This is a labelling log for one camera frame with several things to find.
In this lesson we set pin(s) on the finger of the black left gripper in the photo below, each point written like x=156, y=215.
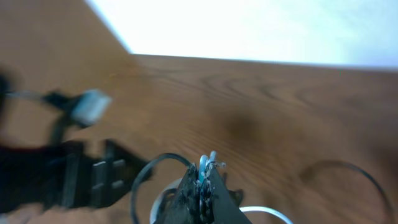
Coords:
x=122, y=169

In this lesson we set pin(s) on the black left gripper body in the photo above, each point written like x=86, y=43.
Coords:
x=75, y=179

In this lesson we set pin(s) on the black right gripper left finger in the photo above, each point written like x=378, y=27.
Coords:
x=179, y=201

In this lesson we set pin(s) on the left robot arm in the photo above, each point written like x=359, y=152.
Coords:
x=23, y=170

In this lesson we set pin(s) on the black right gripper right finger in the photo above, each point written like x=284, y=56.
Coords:
x=220, y=206

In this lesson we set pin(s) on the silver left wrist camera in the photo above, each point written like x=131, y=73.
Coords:
x=90, y=108

